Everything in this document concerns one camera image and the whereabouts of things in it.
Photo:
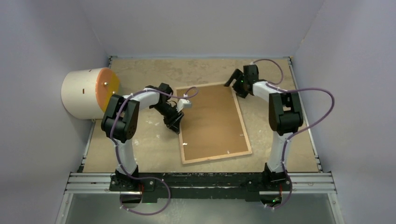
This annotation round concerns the aluminium extrusion rail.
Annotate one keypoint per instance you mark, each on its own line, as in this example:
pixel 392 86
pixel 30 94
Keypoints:
pixel 301 183

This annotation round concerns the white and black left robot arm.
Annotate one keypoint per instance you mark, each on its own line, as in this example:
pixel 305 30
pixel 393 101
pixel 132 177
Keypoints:
pixel 121 118

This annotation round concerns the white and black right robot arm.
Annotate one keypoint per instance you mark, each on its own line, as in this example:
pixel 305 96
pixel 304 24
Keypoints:
pixel 285 116

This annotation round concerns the wooden picture frame with glass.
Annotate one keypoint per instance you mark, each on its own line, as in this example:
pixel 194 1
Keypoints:
pixel 216 157

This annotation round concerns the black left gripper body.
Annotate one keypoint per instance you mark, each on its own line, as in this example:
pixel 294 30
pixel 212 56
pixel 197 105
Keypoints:
pixel 166 110

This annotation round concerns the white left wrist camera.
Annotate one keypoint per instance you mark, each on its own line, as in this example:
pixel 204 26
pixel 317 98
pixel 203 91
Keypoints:
pixel 183 103

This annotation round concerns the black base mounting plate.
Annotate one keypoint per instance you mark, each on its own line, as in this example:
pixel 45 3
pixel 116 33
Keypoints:
pixel 248 186

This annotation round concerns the white cylinder with orange lid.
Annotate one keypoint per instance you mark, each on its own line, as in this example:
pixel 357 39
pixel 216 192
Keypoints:
pixel 85 94

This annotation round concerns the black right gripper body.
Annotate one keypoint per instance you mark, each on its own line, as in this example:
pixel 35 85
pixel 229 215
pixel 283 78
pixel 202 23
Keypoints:
pixel 238 87

